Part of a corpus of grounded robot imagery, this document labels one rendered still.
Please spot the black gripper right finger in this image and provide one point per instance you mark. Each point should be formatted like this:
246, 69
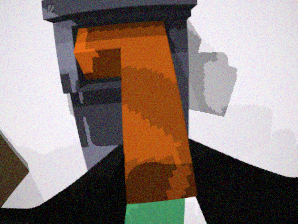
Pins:
230, 191

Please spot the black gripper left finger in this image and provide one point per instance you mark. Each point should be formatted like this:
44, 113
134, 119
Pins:
98, 197

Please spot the orange l-shaped part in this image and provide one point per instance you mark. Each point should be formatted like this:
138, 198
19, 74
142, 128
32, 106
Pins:
158, 165

